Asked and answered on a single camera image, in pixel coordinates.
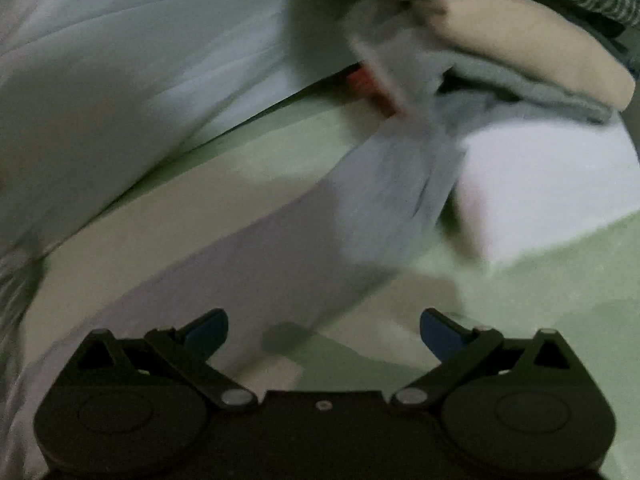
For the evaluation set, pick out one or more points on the folded beige cloth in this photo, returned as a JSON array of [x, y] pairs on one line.
[[530, 45]]

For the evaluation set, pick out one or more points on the green checked bed sheet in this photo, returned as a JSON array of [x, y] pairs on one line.
[[280, 145]]

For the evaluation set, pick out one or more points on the light blue printed quilt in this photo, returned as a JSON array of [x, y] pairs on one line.
[[100, 85]]

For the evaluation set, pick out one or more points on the light grey garment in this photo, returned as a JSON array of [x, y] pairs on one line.
[[380, 195]]

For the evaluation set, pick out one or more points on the red checked cloth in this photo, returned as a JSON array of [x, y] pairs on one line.
[[360, 85]]

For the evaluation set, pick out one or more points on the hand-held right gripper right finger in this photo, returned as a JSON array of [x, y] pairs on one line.
[[440, 335]]

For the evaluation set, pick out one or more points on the folded white cloth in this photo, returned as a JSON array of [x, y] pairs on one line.
[[540, 185]]

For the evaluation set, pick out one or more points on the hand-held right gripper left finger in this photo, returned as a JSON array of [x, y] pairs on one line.
[[207, 332]]

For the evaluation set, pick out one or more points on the folded blue-grey cloth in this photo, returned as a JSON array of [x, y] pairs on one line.
[[505, 80]]

